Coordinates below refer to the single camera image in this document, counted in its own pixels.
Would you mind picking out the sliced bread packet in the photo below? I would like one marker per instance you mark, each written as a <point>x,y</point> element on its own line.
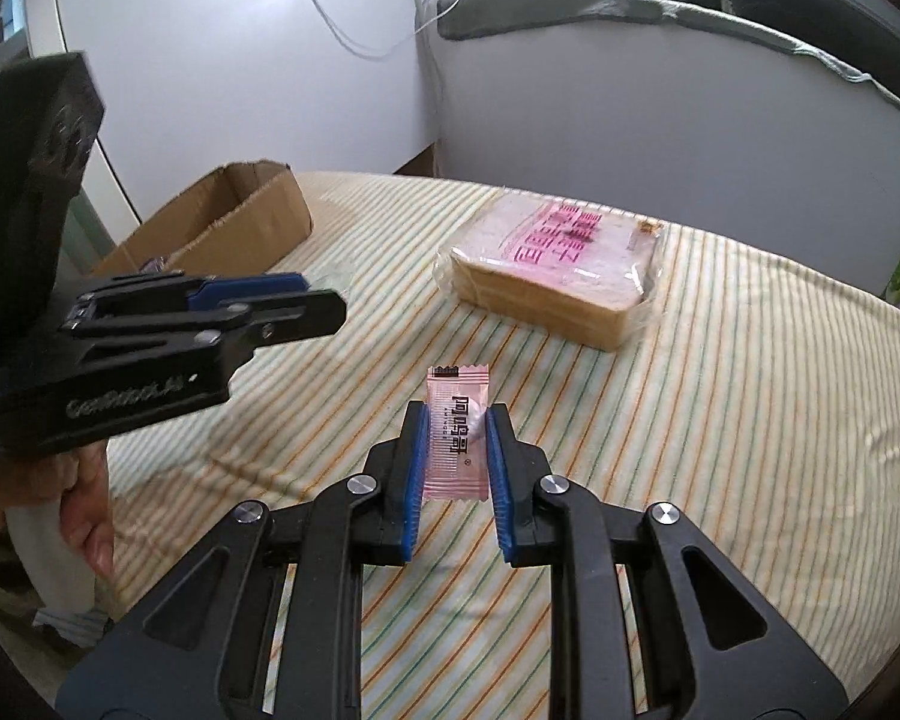
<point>555,262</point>

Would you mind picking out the person's left hand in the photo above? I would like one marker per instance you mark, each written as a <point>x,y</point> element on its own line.
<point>86,517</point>

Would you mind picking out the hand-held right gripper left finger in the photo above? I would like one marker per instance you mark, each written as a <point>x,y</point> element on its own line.
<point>412,484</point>

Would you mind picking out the pink candy sachet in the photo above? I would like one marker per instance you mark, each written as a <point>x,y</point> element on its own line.
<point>454,420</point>

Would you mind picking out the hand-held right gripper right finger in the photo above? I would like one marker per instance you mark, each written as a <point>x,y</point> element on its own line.
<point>499,484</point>

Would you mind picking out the light grey cloth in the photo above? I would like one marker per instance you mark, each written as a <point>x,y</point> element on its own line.
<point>45,562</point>

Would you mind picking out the cardboard box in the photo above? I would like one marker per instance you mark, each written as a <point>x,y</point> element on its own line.
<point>255,217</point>

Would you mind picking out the white cabinet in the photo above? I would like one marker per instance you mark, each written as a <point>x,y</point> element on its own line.
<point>232,52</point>

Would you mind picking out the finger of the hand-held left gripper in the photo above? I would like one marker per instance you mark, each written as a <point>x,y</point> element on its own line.
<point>300,315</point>
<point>255,289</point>

